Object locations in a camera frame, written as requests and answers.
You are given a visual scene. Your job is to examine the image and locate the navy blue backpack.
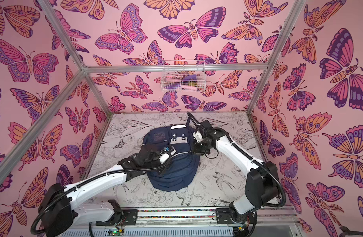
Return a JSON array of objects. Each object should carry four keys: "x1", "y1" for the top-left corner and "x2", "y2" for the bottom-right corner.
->
[{"x1": 142, "y1": 124, "x2": 200, "y2": 192}]

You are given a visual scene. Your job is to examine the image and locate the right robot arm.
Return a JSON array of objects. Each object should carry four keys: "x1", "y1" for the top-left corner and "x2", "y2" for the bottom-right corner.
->
[{"x1": 187, "y1": 112, "x2": 287, "y2": 223}]

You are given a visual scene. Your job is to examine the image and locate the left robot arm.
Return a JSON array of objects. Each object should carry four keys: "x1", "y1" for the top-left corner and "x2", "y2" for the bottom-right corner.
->
[{"x1": 30, "y1": 145, "x2": 176, "y2": 237}]

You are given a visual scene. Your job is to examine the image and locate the green circuit board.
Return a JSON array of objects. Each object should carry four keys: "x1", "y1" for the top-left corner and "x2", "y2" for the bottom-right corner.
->
[{"x1": 108, "y1": 228, "x2": 124, "y2": 237}]

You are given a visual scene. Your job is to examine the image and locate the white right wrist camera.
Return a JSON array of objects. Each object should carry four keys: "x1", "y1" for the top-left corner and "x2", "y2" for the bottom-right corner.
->
[{"x1": 193, "y1": 131, "x2": 203, "y2": 143}]

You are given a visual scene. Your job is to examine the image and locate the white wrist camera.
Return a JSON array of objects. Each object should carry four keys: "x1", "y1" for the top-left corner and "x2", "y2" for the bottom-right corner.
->
[
  {"x1": 159, "y1": 145, "x2": 176, "y2": 164},
  {"x1": 193, "y1": 131, "x2": 203, "y2": 143}
]

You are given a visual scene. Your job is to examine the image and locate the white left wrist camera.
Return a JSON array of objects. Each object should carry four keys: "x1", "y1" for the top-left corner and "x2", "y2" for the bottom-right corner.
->
[{"x1": 159, "y1": 145, "x2": 176, "y2": 164}]

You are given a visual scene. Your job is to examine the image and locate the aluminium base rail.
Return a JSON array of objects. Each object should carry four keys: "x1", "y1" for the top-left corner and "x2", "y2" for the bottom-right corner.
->
[{"x1": 62, "y1": 206, "x2": 305, "y2": 237}]

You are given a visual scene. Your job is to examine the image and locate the white wire basket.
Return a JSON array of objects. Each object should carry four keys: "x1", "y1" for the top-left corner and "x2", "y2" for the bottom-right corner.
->
[{"x1": 159, "y1": 60, "x2": 207, "y2": 93}]

